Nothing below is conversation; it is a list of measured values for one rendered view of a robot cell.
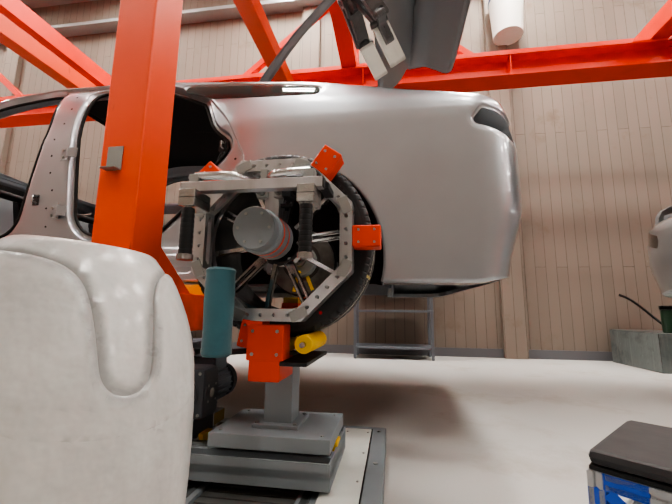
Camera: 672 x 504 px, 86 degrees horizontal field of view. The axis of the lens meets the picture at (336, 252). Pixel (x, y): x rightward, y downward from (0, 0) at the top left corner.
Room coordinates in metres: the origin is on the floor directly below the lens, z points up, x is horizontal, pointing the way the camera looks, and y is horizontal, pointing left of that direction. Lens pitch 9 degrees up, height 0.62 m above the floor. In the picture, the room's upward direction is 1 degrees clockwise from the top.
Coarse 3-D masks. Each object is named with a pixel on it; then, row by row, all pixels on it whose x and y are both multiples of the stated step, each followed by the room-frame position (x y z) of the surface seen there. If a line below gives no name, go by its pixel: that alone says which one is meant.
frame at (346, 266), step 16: (256, 160) 1.18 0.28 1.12; (272, 160) 1.17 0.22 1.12; (288, 160) 1.16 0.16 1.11; (304, 160) 1.15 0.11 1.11; (256, 176) 1.22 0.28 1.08; (336, 192) 1.13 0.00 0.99; (352, 208) 1.13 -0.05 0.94; (208, 224) 1.24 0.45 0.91; (352, 224) 1.14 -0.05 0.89; (208, 240) 1.24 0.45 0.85; (208, 256) 1.24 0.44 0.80; (352, 256) 1.14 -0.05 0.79; (192, 272) 1.21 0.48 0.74; (336, 272) 1.13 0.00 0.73; (352, 272) 1.15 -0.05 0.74; (320, 288) 1.14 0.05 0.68; (336, 288) 1.17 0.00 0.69; (240, 304) 1.22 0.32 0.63; (304, 304) 1.15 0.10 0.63; (320, 304) 1.18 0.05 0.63; (240, 320) 1.18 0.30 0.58; (256, 320) 1.17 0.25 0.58; (272, 320) 1.16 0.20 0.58; (288, 320) 1.15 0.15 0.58; (304, 320) 1.18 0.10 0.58
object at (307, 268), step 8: (312, 232) 1.75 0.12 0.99; (312, 248) 1.75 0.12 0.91; (320, 248) 1.74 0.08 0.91; (328, 248) 1.74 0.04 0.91; (320, 256) 1.74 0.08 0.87; (328, 256) 1.74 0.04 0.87; (304, 264) 1.71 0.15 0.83; (312, 264) 1.70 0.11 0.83; (328, 264) 1.74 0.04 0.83; (280, 272) 1.77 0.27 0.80; (304, 272) 1.71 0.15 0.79; (312, 272) 1.75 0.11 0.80; (320, 272) 1.74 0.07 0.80; (328, 272) 1.74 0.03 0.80; (280, 280) 1.77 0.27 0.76; (288, 280) 1.77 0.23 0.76; (304, 280) 1.75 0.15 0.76; (312, 280) 1.75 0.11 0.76; (320, 280) 1.74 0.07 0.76; (288, 288) 1.77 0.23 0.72
